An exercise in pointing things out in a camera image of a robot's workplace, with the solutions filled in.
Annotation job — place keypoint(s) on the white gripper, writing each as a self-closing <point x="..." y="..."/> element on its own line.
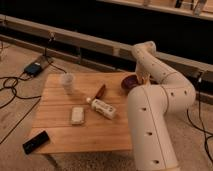
<point x="143" y="76"/>

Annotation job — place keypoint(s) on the dark brown ceramic bowl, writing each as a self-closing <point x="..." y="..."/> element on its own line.
<point x="129" y="82"/>

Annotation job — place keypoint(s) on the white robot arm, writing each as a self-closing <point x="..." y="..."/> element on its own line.
<point x="146" y="106"/>

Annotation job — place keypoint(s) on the white lying bottle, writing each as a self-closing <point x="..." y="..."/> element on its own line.
<point x="103" y="108"/>

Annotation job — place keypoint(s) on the clear plastic cup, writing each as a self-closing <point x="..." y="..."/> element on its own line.
<point x="67" y="82"/>

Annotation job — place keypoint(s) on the dark power adapter box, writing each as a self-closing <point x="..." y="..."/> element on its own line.
<point x="33" y="69"/>

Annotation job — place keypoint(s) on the black remote control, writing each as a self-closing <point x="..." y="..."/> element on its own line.
<point x="35" y="142"/>

